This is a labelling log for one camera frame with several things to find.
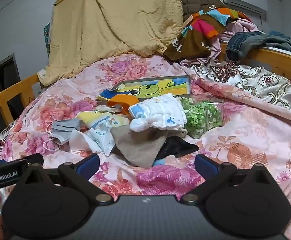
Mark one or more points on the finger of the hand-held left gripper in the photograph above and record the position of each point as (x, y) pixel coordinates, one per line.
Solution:
(35, 158)

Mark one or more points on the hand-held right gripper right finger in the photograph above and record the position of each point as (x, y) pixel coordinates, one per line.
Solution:
(206, 167)

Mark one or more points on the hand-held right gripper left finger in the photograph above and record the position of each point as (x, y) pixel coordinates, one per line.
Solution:
(88, 167)

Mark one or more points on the white blue printed cloth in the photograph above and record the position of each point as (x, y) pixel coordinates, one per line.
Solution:
(103, 137)

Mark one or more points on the black cloth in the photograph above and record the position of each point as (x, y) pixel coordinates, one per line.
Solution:
(175, 146)

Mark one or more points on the grey face mask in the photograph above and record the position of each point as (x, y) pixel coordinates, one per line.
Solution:
(65, 130)

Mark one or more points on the glass jar of green stars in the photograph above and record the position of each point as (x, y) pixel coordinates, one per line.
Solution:
(198, 117)

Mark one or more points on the yellow cartoon cloth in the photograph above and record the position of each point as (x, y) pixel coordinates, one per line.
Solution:
(98, 117)

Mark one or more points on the orange cloth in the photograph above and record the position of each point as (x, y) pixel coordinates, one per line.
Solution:
(120, 98)

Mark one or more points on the shallow box with cartoon picture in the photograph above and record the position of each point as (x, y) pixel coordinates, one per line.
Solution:
(155, 87)

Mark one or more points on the beige grey cloth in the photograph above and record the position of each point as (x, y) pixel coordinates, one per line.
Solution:
(135, 147)

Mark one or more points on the pink floral bedsheet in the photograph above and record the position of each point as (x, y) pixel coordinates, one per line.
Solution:
(248, 135)

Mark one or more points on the cream cloth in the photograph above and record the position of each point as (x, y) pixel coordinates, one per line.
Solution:
(108, 109)

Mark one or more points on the blue cartoon cloth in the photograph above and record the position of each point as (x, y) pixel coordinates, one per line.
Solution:
(104, 95)

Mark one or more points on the dark window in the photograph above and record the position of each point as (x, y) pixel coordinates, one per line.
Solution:
(0, 77)

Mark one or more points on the beige red ornate blanket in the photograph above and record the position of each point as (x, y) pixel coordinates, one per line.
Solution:
(265, 80)

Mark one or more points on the brown colourful striped cloth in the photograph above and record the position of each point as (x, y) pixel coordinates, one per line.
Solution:
(193, 42)

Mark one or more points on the grey garment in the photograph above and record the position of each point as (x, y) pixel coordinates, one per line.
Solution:
(268, 40)

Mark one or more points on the yellow dotted blanket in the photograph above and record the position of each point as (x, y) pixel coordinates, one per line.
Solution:
(105, 25)

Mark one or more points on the pink garment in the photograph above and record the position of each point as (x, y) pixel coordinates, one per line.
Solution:
(245, 25)

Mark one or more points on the wooden bed side rail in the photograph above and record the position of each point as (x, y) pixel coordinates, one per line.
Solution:
(0, 97)

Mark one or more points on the teal wall poster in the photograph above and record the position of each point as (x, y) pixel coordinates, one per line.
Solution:
(46, 37)

